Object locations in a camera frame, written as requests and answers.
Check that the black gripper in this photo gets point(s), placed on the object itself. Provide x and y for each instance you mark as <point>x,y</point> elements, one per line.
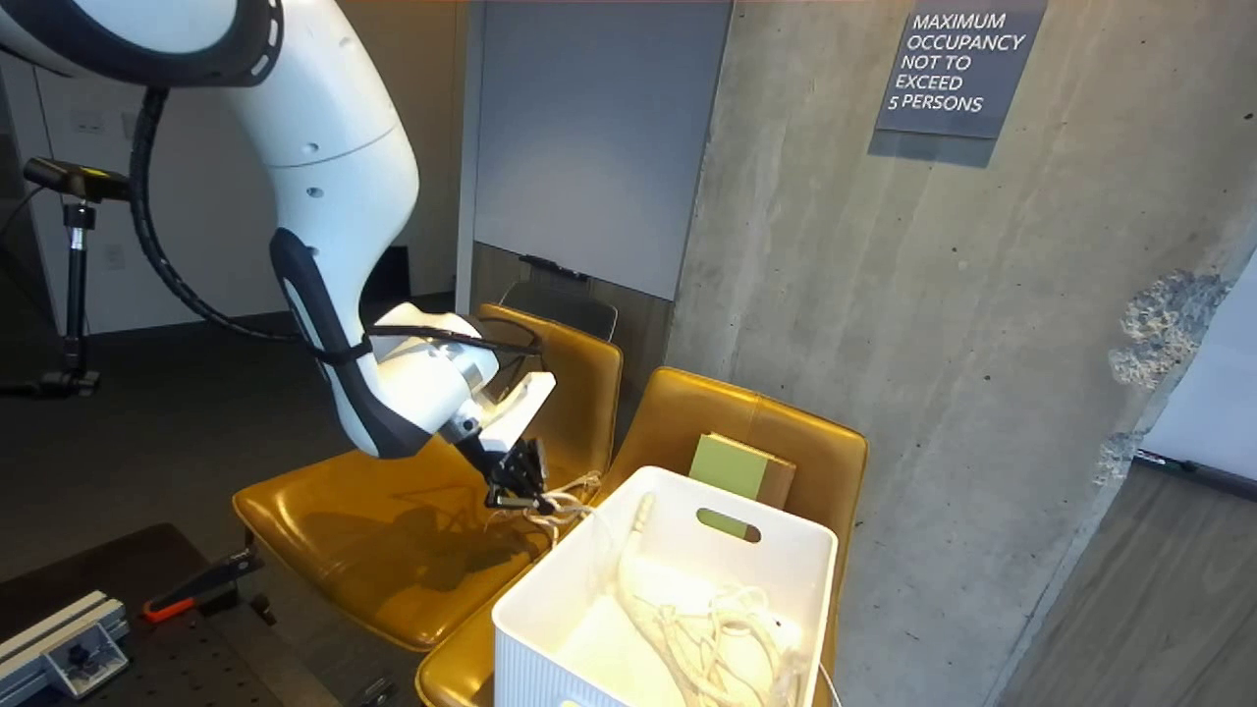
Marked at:
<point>503,460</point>

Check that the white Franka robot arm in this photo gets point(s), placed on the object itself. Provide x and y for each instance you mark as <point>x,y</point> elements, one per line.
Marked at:
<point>326,158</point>

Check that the white plastic laundry basket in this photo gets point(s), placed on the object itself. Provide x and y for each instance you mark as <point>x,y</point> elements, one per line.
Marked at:
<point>575,629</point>

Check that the mustard yellow leather chair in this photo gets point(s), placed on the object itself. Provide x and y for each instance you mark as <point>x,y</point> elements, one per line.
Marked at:
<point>826,457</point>
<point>393,576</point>

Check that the black perforated breadboard table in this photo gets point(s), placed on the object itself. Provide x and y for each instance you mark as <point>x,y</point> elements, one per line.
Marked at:
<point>170,660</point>

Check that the black stand with tripod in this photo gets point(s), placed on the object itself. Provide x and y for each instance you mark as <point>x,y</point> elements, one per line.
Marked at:
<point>73,182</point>

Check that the grey maximum occupancy sign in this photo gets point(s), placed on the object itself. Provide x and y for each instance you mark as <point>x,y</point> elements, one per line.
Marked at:
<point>954,71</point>

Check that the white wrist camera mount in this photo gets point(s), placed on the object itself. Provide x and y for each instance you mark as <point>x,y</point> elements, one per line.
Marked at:
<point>516,407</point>

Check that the wall whiteboard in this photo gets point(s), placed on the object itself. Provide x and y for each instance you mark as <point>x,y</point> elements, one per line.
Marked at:
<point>592,130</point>

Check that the aluminium rail with knob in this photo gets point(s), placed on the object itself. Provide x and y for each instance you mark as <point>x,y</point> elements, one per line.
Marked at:
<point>53,648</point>

